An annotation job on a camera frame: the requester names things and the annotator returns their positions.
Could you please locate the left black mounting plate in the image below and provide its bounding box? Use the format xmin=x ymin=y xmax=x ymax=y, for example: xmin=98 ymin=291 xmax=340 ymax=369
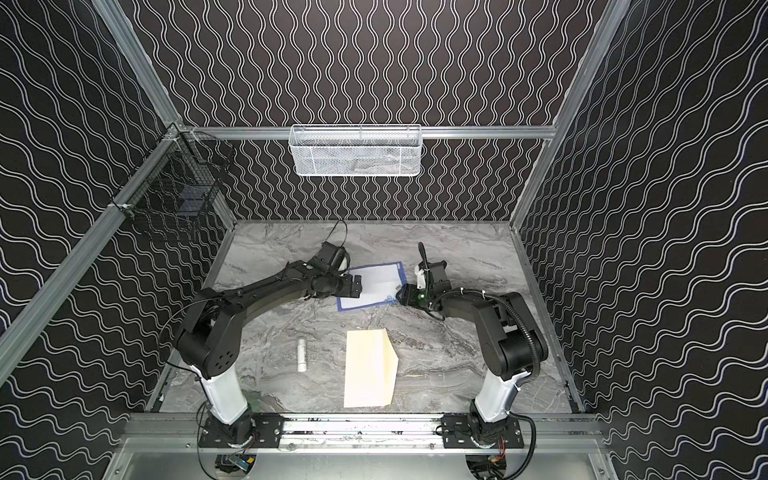
xmin=198 ymin=412 xmax=285 ymax=450

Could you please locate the left thin black cable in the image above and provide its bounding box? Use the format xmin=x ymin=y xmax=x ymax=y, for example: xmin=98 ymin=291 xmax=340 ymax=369
xmin=325 ymin=219 xmax=350 ymax=259

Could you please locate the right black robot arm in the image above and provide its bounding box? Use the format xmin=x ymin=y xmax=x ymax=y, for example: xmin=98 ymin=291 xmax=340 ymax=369
xmin=396 ymin=284 xmax=548 ymax=445

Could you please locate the white glue stick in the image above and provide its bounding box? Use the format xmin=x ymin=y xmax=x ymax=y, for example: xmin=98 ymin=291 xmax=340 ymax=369
xmin=297 ymin=338 xmax=308 ymax=373

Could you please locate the black mounting plate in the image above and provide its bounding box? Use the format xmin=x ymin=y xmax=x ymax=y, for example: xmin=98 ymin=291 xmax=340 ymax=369
xmin=434 ymin=413 xmax=525 ymax=449
xmin=198 ymin=412 xmax=285 ymax=450

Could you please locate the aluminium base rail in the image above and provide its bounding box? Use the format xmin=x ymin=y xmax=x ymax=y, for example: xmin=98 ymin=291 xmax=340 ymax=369
xmin=120 ymin=413 xmax=603 ymax=455

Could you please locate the cream yellow envelope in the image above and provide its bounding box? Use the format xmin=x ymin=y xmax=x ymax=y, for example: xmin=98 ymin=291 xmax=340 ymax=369
xmin=344 ymin=329 xmax=399 ymax=408

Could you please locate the right black corrugated cable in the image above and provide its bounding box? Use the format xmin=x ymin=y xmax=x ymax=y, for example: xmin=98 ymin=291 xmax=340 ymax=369
xmin=443 ymin=289 xmax=550 ymax=373

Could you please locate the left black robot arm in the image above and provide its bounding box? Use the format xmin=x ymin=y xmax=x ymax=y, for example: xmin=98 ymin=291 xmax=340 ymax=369
xmin=174 ymin=261 xmax=363 ymax=446

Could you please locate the blue bordered white letter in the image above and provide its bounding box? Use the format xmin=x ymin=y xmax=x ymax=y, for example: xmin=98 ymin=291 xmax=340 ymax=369
xmin=337 ymin=262 xmax=407 ymax=312

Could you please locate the white wire mesh basket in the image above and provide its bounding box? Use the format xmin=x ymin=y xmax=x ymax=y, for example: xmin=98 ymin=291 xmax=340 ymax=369
xmin=288 ymin=124 xmax=424 ymax=177

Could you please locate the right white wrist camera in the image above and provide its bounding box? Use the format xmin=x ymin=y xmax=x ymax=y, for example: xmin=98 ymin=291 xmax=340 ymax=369
xmin=414 ymin=266 xmax=429 ymax=290

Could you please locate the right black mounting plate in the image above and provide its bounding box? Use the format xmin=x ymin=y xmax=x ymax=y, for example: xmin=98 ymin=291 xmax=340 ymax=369
xmin=434 ymin=413 xmax=525 ymax=449

